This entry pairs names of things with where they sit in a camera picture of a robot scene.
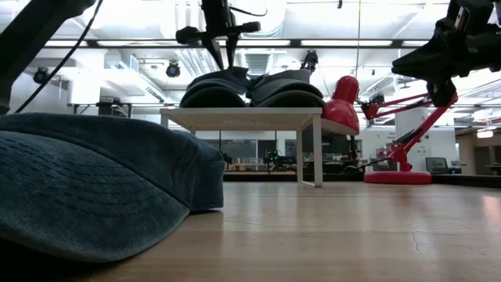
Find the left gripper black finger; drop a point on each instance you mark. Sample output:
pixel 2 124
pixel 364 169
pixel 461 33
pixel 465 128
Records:
pixel 214 51
pixel 232 51

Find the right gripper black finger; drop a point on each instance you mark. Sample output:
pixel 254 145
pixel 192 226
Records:
pixel 434 58
pixel 442 92

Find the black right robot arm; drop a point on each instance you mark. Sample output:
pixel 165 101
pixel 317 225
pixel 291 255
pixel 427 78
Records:
pixel 481 11

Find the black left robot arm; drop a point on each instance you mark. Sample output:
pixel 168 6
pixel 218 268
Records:
pixel 27 35

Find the black ceiling spotlight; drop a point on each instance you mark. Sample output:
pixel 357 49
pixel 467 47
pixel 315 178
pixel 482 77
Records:
pixel 310 58
pixel 173 70
pixel 41 75

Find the bright ceiling light fixture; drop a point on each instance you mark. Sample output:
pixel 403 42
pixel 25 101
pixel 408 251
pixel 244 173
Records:
pixel 485 134

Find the white perforated metal shelf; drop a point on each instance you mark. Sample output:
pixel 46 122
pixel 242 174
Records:
pixel 235 111

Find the dark computer monitor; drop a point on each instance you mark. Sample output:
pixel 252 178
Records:
pixel 436 165

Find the red desk lamp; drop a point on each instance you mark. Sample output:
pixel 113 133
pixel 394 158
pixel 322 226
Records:
pixel 340 113

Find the black background robot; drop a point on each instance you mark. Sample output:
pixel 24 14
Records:
pixel 278 160

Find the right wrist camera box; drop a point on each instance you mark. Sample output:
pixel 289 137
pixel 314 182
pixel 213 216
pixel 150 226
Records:
pixel 462 19

